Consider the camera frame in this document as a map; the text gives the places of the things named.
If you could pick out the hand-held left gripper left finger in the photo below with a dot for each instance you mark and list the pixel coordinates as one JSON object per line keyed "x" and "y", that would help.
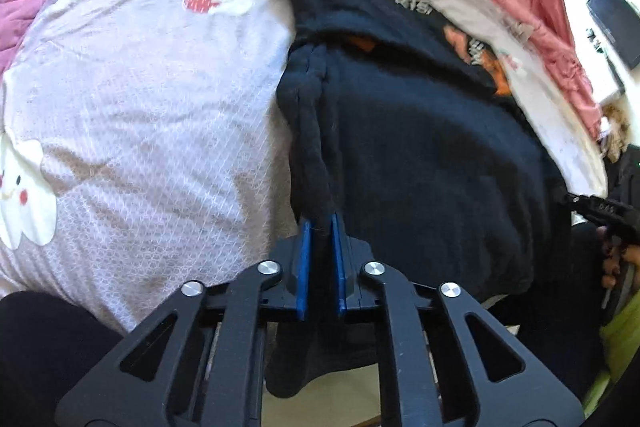
{"x": 303, "y": 267}

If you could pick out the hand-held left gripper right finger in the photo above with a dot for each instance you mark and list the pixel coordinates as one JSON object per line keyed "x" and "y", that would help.
{"x": 339, "y": 267}

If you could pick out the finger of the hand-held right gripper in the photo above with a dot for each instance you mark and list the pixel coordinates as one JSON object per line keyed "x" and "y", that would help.
{"x": 577, "y": 201}

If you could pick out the black sweater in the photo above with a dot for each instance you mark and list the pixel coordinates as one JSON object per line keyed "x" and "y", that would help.
{"x": 425, "y": 147}

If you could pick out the person's right hand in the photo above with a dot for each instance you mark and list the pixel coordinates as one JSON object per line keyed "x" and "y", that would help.
{"x": 622, "y": 259}

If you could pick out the cream bed sheet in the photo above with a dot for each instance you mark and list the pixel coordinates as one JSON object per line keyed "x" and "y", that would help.
{"x": 565, "y": 142}

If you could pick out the brown plush toy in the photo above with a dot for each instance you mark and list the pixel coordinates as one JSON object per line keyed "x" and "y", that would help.
{"x": 615, "y": 127}

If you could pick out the yellow-green cloth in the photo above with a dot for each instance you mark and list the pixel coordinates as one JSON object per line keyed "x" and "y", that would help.
{"x": 620, "y": 347}

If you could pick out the person's right leg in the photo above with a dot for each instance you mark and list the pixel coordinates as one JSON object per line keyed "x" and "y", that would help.
{"x": 550, "y": 332}

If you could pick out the person's leg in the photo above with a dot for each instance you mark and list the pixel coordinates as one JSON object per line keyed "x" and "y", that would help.
{"x": 550, "y": 332}
{"x": 40, "y": 357}

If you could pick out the black flat screen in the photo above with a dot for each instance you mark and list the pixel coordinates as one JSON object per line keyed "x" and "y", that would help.
{"x": 615, "y": 22}

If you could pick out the beige printed blanket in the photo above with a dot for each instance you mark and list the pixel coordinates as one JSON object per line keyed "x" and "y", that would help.
{"x": 150, "y": 107}

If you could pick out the person's left leg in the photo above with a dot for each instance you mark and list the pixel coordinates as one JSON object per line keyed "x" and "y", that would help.
{"x": 40, "y": 357}

